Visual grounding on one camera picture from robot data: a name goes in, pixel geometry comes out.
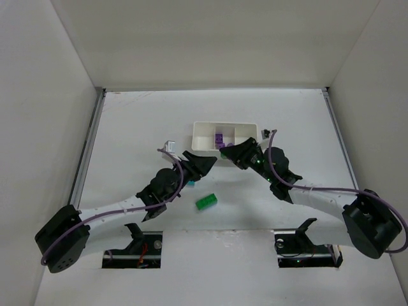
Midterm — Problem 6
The purple lego brick stack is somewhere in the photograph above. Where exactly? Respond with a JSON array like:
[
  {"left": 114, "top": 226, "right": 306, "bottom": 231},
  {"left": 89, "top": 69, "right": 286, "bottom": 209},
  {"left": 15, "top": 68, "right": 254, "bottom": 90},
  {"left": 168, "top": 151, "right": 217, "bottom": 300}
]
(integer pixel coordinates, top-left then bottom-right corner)
[{"left": 214, "top": 133, "right": 225, "bottom": 149}]

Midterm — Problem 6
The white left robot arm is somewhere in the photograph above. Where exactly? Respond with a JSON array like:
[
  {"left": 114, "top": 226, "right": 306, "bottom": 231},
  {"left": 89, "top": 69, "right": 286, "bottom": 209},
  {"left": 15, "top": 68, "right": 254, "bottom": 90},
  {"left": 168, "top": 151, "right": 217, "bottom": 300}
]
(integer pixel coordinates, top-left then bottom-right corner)
[{"left": 34, "top": 149, "right": 217, "bottom": 273}]

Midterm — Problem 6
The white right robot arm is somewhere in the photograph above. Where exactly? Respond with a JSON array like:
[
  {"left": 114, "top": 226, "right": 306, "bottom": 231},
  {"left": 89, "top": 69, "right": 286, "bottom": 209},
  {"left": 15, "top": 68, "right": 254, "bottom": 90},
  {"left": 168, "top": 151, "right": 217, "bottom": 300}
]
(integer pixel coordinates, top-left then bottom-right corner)
[{"left": 220, "top": 138, "right": 403, "bottom": 259}]

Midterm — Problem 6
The white three-compartment tray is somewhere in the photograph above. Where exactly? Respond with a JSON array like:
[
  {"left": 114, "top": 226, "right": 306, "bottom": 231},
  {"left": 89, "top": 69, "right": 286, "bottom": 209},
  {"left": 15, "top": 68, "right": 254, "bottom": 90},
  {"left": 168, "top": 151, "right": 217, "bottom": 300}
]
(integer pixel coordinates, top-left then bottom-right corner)
[{"left": 191, "top": 122, "right": 258, "bottom": 158}]

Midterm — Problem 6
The green lego brick block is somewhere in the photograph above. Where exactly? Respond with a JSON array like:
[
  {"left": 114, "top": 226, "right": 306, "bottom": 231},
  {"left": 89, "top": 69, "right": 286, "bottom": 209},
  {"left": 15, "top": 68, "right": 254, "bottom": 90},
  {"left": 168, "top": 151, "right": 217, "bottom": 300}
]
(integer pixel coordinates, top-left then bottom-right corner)
[{"left": 195, "top": 193, "right": 218, "bottom": 211}]

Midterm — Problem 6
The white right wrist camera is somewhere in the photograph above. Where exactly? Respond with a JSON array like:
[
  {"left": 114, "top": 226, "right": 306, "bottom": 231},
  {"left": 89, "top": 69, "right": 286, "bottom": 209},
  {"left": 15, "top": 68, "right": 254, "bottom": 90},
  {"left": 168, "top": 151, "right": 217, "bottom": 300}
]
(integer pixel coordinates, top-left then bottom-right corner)
[{"left": 261, "top": 129, "right": 271, "bottom": 140}]

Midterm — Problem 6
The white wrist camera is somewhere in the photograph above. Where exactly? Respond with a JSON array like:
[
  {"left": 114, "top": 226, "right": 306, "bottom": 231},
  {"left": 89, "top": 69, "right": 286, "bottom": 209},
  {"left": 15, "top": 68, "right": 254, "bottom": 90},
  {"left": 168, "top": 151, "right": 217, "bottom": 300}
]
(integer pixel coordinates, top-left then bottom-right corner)
[
  {"left": 261, "top": 129, "right": 271, "bottom": 140},
  {"left": 163, "top": 140, "right": 176, "bottom": 154}
]

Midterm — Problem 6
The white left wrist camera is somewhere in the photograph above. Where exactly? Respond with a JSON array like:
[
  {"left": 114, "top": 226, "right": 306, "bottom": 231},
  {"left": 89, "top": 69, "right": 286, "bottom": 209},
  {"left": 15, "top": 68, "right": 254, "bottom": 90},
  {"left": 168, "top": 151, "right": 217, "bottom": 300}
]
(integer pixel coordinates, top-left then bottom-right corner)
[{"left": 163, "top": 140, "right": 176, "bottom": 154}]

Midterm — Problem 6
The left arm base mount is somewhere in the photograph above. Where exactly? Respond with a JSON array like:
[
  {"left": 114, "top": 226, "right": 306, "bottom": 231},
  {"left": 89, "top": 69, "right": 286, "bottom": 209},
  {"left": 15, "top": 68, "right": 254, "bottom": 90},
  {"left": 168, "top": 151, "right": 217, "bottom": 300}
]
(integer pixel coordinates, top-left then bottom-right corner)
[{"left": 101, "top": 223, "right": 163, "bottom": 270}]

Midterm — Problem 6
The right aluminium frame rail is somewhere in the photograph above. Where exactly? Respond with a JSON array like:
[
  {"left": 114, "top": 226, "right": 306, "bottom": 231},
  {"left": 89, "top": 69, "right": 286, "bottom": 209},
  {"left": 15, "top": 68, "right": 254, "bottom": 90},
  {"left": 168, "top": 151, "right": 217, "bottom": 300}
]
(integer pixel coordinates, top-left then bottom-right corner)
[{"left": 322, "top": 87, "right": 359, "bottom": 189}]

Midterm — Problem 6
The aluminium frame rail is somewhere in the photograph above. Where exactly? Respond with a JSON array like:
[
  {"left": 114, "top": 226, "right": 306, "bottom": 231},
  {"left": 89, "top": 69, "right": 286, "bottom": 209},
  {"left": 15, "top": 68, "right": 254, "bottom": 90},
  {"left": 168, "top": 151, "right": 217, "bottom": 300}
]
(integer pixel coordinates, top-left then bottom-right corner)
[
  {"left": 67, "top": 87, "right": 106, "bottom": 209},
  {"left": 322, "top": 87, "right": 359, "bottom": 189}
]

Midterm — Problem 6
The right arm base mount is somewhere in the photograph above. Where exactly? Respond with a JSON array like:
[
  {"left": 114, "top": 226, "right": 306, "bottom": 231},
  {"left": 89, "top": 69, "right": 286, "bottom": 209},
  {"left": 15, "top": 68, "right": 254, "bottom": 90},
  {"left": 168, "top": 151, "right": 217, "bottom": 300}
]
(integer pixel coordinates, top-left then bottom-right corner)
[{"left": 273, "top": 218, "right": 343, "bottom": 268}]

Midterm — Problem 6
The left aluminium frame rail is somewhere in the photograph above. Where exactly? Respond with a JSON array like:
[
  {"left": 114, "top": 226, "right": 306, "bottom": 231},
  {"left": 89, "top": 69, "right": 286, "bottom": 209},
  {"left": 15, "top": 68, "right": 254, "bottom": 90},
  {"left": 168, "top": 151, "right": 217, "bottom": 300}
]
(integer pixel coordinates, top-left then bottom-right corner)
[{"left": 67, "top": 87, "right": 106, "bottom": 209}]

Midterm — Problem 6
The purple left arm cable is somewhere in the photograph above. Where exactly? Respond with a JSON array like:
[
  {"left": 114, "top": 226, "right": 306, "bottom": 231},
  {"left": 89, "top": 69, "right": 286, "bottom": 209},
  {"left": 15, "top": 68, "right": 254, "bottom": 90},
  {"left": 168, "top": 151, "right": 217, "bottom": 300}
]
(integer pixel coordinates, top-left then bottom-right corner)
[{"left": 40, "top": 148, "right": 184, "bottom": 267}]

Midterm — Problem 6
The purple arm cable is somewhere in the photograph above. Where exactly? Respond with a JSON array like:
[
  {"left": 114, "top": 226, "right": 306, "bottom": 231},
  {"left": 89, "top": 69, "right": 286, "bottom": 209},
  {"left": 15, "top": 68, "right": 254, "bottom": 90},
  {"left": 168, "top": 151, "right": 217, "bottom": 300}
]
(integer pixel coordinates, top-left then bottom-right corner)
[
  {"left": 267, "top": 129, "right": 408, "bottom": 254},
  {"left": 40, "top": 148, "right": 184, "bottom": 267}
]

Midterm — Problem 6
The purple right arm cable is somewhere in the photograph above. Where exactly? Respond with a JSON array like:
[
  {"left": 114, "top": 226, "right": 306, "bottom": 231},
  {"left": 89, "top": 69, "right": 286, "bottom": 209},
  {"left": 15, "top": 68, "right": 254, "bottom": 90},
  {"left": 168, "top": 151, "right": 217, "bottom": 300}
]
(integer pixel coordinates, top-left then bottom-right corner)
[{"left": 267, "top": 129, "right": 408, "bottom": 254}]

